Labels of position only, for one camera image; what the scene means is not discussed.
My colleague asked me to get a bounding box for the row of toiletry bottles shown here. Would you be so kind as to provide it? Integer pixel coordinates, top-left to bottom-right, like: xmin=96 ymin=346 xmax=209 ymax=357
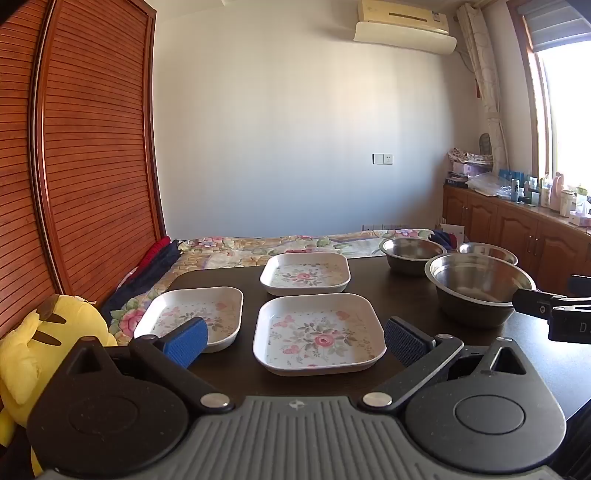
xmin=499 ymin=168 xmax=591 ymax=220

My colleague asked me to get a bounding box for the wooden louvred wardrobe door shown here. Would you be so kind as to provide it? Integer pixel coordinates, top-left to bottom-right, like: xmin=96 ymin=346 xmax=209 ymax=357
xmin=0 ymin=0 xmax=58 ymax=340
xmin=31 ymin=0 xmax=168 ymax=306

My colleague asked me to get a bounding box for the red cloth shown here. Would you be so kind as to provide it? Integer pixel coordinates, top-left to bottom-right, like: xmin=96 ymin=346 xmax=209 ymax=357
xmin=139 ymin=237 xmax=172 ymax=273

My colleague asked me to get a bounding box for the patterned cream curtain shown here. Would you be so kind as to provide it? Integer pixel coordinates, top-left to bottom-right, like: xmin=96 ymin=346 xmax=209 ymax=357
xmin=455 ymin=2 xmax=509 ymax=175

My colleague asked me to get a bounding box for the wooden cabinet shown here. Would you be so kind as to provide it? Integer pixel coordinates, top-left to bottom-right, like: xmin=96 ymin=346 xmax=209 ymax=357
xmin=442 ymin=182 xmax=591 ymax=297

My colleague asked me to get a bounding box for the clear plastic bag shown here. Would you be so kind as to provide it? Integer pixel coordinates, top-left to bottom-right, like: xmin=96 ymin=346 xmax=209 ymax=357
xmin=465 ymin=172 xmax=514 ymax=198

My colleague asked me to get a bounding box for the grey roller blind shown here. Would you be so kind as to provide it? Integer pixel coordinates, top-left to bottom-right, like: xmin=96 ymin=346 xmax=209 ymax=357
xmin=517 ymin=0 xmax=591 ymax=54

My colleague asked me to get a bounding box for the large steel bowl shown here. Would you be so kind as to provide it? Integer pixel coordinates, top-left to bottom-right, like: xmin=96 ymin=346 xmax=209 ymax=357
xmin=425 ymin=254 xmax=537 ymax=329

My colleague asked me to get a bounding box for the pile of floral boxes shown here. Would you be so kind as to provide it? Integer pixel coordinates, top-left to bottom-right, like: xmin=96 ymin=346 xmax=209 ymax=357
xmin=447 ymin=148 xmax=496 ymax=188

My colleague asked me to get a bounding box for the wooden framed window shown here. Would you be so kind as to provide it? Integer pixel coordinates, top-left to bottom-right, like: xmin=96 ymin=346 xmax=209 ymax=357
xmin=507 ymin=0 xmax=591 ymax=197

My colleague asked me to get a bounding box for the floral bed blanket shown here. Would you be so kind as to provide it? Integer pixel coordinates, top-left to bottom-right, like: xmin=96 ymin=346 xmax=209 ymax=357
xmin=104 ymin=228 xmax=437 ymax=347

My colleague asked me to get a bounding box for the medium steel bowl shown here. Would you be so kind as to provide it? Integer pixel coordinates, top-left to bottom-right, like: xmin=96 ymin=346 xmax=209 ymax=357
xmin=457 ymin=242 xmax=519 ymax=267

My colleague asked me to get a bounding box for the yellow cloth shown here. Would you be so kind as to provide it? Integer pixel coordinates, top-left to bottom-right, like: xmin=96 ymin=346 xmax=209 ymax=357
xmin=0 ymin=294 xmax=118 ymax=477

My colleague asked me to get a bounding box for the floral square plate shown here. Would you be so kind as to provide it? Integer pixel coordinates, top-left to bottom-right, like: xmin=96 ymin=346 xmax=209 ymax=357
xmin=253 ymin=294 xmax=387 ymax=377
xmin=259 ymin=252 xmax=352 ymax=296
xmin=134 ymin=287 xmax=244 ymax=354

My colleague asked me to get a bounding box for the white paper card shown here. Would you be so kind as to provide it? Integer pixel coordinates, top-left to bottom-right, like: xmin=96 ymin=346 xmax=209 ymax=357
xmin=441 ymin=223 xmax=466 ymax=246

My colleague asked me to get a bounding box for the small steel bowl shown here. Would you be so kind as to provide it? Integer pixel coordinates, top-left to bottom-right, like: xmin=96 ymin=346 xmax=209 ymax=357
xmin=379 ymin=237 xmax=448 ymax=277

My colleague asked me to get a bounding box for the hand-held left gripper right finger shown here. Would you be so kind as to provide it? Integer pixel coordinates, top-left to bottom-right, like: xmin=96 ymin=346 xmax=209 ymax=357
xmin=359 ymin=316 xmax=539 ymax=414

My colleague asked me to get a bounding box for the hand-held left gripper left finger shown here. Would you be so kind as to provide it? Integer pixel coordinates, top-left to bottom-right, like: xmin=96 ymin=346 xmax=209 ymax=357
xmin=60 ymin=318 xmax=234 ymax=414

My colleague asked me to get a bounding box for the white air conditioner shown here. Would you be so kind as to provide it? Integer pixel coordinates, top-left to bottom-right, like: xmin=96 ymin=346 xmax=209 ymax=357
xmin=358 ymin=0 xmax=451 ymax=36

